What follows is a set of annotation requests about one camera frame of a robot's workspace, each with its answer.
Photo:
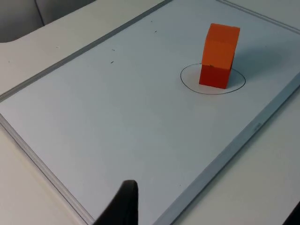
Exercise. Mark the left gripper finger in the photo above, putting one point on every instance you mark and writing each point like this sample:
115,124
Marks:
124,206

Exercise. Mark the orange cube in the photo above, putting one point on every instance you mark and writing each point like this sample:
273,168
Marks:
213,77
220,47

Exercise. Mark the grey-framed whiteboard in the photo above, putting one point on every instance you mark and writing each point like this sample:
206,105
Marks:
117,117

